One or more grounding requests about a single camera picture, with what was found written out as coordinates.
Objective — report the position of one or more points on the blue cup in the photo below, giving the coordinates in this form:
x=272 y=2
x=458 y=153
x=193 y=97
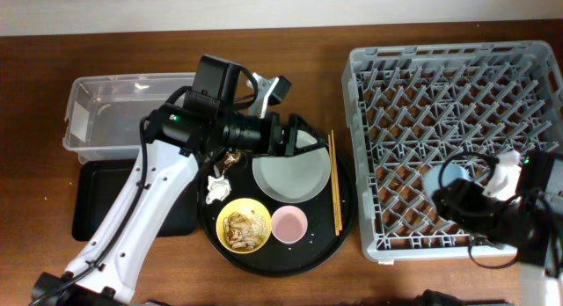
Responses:
x=430 y=180

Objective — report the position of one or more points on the clear plastic storage bin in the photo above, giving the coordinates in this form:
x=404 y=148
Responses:
x=103 y=112

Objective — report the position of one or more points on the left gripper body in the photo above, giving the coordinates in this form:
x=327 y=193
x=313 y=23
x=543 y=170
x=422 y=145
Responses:
x=286 y=136

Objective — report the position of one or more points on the gold foil wrapper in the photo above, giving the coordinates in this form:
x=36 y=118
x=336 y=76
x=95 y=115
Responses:
x=229 y=160

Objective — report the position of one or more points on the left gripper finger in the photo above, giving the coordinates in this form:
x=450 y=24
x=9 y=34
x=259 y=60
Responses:
x=297 y=122
x=293 y=150

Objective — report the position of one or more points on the grey round plate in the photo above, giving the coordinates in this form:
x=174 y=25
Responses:
x=293 y=179

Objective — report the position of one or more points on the wooden chopstick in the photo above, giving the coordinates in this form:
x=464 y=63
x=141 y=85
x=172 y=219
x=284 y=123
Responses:
x=337 y=181
x=333 y=186

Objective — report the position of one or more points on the black rectangular tray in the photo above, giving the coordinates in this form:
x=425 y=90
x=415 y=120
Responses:
x=99 y=184

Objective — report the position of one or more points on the pink cup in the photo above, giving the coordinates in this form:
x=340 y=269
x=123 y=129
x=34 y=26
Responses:
x=289 y=224

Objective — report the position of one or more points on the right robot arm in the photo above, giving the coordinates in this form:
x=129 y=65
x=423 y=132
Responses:
x=519 y=206

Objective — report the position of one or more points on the food scraps in bowl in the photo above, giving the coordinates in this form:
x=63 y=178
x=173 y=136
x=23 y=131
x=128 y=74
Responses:
x=245 y=232

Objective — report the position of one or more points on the round black serving tray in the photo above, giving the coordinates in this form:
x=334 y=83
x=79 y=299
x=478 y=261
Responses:
x=275 y=259

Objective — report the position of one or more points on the grey dishwasher rack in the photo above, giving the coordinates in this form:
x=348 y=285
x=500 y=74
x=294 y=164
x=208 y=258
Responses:
x=410 y=108

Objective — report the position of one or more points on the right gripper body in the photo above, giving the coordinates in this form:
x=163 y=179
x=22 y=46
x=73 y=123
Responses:
x=451 y=202

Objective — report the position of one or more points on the crumpled white tissue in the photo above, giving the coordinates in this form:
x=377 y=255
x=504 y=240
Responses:
x=218 y=189

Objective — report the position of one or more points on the yellow bowl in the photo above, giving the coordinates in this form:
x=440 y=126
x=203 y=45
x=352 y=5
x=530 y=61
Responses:
x=244 y=206

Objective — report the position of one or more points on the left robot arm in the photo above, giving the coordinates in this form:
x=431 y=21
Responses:
x=223 y=110

